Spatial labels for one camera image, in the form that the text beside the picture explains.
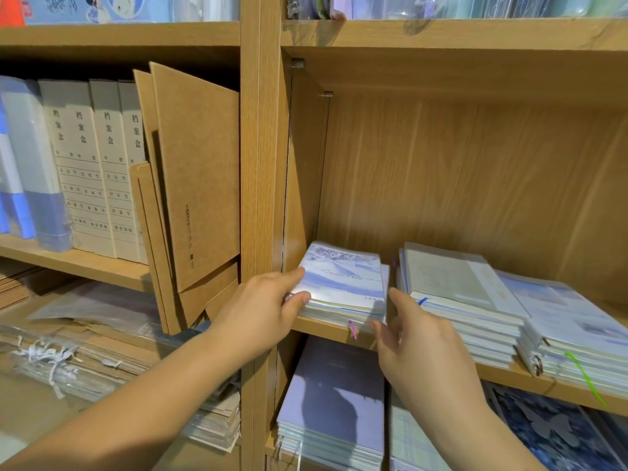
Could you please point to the person's right hand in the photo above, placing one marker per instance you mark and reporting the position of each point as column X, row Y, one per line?
column 432, row 368

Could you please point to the person's left hand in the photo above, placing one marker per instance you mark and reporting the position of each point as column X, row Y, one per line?
column 257, row 314

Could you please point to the pastel grid pattern notebook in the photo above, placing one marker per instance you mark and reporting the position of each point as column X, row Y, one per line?
column 412, row 441

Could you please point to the stack of sage cover notebooks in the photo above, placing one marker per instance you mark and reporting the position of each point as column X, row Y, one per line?
column 461, row 289

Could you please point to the lilac cover notebook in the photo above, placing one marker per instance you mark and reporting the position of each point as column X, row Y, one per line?
column 343, row 309

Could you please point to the light purple thin notebook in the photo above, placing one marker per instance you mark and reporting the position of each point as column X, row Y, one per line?
column 343, row 269

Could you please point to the large plain lilac notebook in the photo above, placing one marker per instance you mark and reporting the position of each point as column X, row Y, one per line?
column 334, row 397

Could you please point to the blue butterfly cover notebook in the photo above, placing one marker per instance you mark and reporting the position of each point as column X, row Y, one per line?
column 559, row 431

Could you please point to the stack of sky photo notebooks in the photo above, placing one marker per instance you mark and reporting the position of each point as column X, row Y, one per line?
column 579, row 328

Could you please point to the wooden shelf unit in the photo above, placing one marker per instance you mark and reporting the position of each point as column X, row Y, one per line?
column 451, row 152

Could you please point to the stack of flat wrapped packets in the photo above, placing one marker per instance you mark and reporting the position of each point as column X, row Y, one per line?
column 88, row 338

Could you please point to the white file boxes row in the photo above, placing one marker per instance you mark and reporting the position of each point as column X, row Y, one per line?
column 93, row 171

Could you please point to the row of blue white binders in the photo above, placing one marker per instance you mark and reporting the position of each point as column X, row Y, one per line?
column 29, row 171

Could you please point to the blue white packaged items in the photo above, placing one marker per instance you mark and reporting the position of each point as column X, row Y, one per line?
column 128, row 6

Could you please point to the row of plastic wrapped folders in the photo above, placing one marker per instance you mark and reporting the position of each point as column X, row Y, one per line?
column 461, row 5

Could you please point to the red packaged item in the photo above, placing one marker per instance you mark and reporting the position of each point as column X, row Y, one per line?
column 10, row 8

